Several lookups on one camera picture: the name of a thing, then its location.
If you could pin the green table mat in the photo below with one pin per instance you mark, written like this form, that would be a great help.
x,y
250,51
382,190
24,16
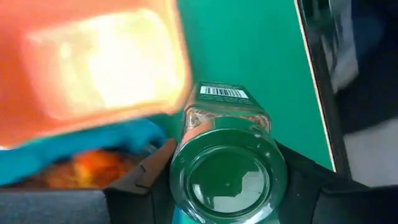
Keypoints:
x,y
242,46

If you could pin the orange plastic bin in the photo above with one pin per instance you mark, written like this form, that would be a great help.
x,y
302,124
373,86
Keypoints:
x,y
93,62

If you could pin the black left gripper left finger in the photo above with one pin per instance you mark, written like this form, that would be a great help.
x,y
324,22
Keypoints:
x,y
140,193

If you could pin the black table frame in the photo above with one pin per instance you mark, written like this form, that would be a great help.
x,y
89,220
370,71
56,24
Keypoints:
x,y
326,102

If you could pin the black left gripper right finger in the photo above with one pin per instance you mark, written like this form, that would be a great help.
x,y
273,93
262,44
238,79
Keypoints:
x,y
311,199

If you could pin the orange spice packet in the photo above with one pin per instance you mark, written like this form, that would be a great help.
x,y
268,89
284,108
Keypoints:
x,y
87,169

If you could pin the green lid glass spice jar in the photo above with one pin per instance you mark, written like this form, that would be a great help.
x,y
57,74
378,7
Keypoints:
x,y
228,174

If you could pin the blue plastic bin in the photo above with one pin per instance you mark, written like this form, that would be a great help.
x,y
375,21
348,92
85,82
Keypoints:
x,y
77,140

